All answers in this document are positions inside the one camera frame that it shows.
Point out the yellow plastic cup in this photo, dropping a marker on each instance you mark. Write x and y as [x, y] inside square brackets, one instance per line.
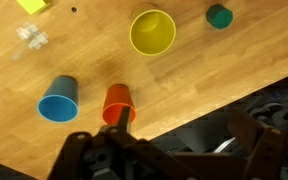
[152, 31]

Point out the yellow cube block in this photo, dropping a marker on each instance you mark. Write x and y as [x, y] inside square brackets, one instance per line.
[34, 5]

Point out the blue plastic cup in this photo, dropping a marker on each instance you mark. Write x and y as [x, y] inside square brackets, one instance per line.
[59, 103]

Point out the clear plastic toy piece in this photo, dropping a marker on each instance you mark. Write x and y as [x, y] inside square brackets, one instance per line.
[30, 36]

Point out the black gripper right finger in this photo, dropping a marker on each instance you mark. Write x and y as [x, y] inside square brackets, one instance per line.
[247, 128]

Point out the orange plastic cup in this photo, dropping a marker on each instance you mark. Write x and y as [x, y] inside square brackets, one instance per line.
[115, 100]

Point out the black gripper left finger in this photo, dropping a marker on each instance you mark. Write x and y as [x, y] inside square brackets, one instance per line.
[124, 118]

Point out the green cylinder block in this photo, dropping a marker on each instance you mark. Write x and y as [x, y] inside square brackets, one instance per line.
[219, 16]

